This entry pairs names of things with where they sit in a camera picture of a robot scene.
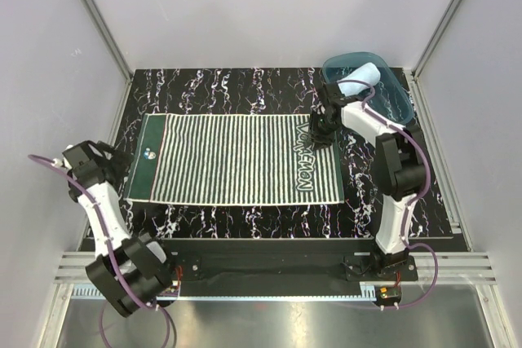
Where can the light blue towel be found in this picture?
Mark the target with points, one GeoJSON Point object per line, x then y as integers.
{"type": "Point", "coordinates": [359, 79]}

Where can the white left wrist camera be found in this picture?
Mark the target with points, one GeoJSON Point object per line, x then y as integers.
{"type": "Point", "coordinates": [61, 162]}

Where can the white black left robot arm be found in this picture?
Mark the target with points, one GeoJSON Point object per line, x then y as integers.
{"type": "Point", "coordinates": [127, 269]}

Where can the green white striped towel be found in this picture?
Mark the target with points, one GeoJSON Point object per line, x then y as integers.
{"type": "Point", "coordinates": [233, 159]}

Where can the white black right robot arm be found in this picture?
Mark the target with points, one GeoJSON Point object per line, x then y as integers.
{"type": "Point", "coordinates": [400, 168]}

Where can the aluminium front rail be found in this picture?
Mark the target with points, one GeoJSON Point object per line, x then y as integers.
{"type": "Point", "coordinates": [448, 268]}

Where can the teal transparent plastic bin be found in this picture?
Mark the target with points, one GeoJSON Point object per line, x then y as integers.
{"type": "Point", "coordinates": [390, 99]}

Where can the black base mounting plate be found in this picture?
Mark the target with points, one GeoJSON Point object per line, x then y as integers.
{"type": "Point", "coordinates": [228, 281]}

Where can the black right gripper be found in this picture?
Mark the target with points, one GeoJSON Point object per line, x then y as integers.
{"type": "Point", "coordinates": [320, 140]}

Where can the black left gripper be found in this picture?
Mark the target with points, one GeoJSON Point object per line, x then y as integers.
{"type": "Point", "coordinates": [120, 161]}

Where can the white slotted cable duct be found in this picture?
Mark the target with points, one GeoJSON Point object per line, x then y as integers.
{"type": "Point", "coordinates": [351, 293]}

